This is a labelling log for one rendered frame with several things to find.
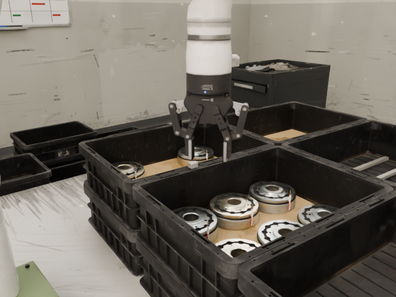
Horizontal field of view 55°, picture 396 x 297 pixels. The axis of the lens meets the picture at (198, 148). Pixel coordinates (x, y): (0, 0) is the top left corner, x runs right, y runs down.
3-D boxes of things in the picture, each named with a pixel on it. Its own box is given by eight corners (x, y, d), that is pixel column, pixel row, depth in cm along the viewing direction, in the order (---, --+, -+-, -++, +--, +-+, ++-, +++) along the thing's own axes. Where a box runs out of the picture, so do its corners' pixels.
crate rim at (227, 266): (231, 283, 49) (231, 267, 48) (129, 196, 72) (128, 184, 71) (395, 199, 70) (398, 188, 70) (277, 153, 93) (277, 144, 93)
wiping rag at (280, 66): (279, 72, 246) (280, 66, 245) (254, 68, 262) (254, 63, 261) (306, 68, 263) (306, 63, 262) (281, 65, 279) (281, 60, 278)
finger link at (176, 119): (177, 98, 66) (187, 129, 68) (167, 101, 67) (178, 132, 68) (173, 102, 64) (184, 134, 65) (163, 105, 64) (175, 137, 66)
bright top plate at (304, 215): (326, 239, 67) (326, 236, 67) (287, 214, 75) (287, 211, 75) (363, 224, 72) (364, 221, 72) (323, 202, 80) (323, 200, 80)
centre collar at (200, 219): (187, 229, 69) (187, 226, 69) (173, 218, 73) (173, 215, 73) (208, 221, 72) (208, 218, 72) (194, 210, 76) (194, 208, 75)
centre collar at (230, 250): (237, 270, 58) (237, 266, 58) (218, 254, 62) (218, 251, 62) (260, 258, 61) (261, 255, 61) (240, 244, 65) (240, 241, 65)
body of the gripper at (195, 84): (178, 69, 59) (180, 127, 62) (232, 71, 58) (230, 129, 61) (188, 63, 66) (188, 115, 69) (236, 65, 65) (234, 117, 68)
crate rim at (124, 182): (129, 195, 72) (128, 184, 71) (77, 151, 95) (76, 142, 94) (277, 153, 93) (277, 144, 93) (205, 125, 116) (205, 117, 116)
